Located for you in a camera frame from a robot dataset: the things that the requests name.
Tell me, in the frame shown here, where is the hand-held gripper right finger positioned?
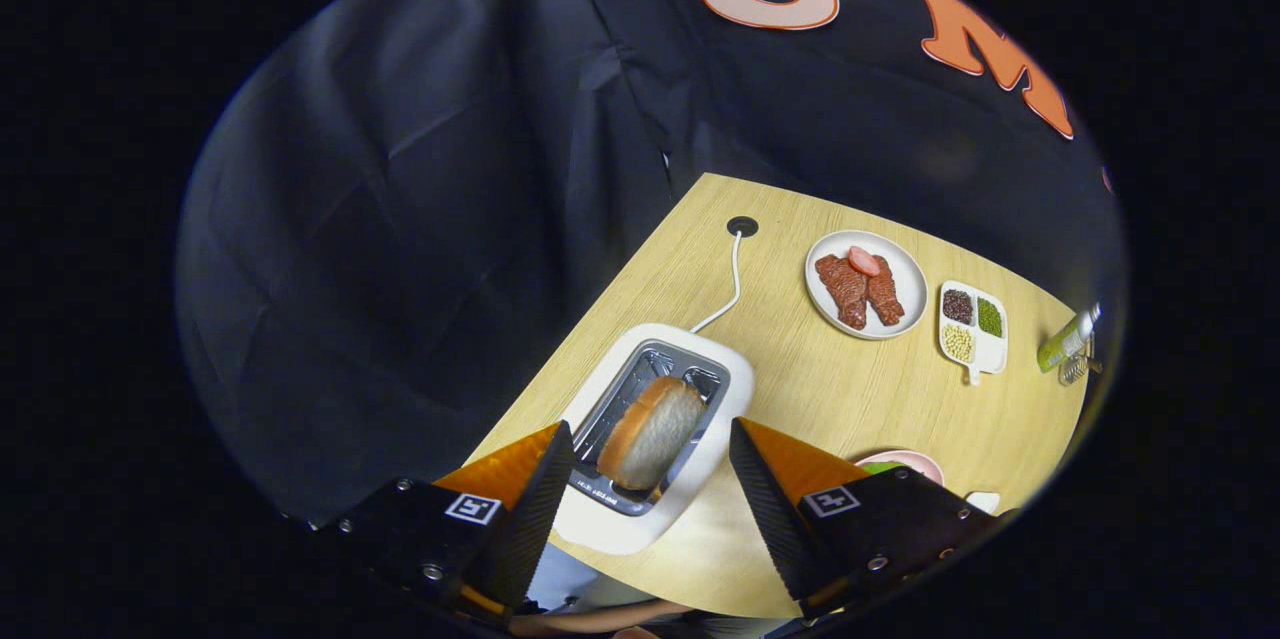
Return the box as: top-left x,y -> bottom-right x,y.
728,417 -> 1011,620

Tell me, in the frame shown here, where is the black backdrop cloth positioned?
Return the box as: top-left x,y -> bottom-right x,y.
175,0 -> 1131,530

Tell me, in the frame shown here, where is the metal wire basket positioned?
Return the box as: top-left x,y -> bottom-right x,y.
1058,344 -> 1101,387

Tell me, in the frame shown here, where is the silver and green bottle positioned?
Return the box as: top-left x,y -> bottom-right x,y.
1036,304 -> 1103,374

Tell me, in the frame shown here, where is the white toaster cable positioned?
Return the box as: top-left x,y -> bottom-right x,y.
690,231 -> 743,334

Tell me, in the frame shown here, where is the white toaster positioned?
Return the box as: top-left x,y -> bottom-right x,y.
548,323 -> 755,557

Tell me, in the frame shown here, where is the brown meat piece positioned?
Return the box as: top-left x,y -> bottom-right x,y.
815,254 -> 869,330
863,267 -> 905,325

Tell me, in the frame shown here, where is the toasted bread slice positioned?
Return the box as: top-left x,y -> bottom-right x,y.
597,376 -> 705,492

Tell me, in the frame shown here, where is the round white meat plate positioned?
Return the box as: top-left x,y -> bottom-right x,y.
805,230 -> 929,340

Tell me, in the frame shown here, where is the pink plate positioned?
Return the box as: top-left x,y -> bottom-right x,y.
855,449 -> 945,487

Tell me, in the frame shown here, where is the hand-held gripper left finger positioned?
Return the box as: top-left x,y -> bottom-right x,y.
315,421 -> 576,625

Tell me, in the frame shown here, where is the white divided dish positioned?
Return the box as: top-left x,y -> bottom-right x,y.
938,280 -> 1009,386

